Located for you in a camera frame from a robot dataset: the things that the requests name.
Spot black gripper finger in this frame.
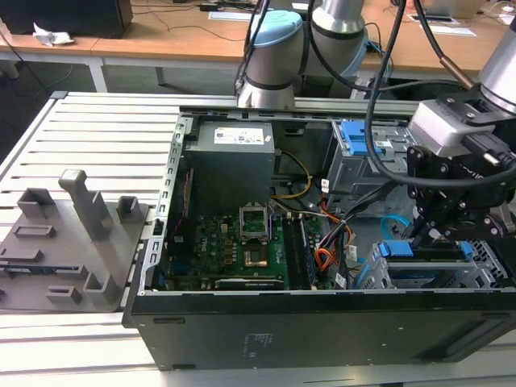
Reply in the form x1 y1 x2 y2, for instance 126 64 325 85
406 146 452 248
427 199 506 243

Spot hard disk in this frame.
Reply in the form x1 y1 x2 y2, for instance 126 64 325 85
377 239 475 263

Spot metal disk bay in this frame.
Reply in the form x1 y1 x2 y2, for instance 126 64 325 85
354 239 510 291

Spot black RAM slot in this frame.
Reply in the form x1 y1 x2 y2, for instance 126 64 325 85
288 215 307 289
283 215 301 289
297 215 319 289
292 215 314 289

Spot metal drive cage blue latch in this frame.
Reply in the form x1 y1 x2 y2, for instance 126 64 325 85
325 119 418 218

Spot wooden desk white legs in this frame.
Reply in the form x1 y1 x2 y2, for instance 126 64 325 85
358 7 516 81
0 0 267 94

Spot black waste bin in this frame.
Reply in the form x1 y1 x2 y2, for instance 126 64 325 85
301 74 335 98

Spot white paper sheet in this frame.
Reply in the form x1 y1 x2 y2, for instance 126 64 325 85
207 10 259 22
407 13 477 38

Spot metal socket cover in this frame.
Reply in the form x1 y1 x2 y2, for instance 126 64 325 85
239 204 270 243

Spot CPU socket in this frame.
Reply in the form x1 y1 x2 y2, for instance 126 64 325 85
243 248 270 268

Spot grey power supply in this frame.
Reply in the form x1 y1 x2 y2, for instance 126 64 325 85
183 120 277 217

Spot black graphics card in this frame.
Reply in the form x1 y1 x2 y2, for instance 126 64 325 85
214 276 285 292

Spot black PC case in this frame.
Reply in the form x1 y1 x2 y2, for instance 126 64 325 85
122 105 516 372

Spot green motherboard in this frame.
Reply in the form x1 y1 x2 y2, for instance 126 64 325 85
166 212 324 292

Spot grey parts rack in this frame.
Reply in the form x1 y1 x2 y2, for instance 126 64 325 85
0 169 152 314

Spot black box on desk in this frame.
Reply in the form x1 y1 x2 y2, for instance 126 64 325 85
0 0 134 40

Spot crumpled white paper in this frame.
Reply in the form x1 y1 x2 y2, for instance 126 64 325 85
31 22 76 48

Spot blue flat disk wire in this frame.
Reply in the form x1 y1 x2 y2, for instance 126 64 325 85
381 214 411 243

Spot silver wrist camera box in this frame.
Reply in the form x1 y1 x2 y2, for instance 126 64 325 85
409 100 497 157

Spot thick black camera cable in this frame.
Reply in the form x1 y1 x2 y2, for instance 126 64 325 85
364 0 516 187

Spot black wire bundle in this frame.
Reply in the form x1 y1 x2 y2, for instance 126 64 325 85
316 179 390 259

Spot black cable brown ferrite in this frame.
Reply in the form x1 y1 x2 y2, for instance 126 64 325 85
413 0 477 90

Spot yellow wire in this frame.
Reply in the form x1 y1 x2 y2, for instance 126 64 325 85
268 149 314 201

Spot grey white wire bundle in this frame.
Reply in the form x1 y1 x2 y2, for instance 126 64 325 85
272 203 323 221

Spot orange red wire bundle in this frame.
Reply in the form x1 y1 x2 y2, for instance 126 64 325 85
315 209 352 277

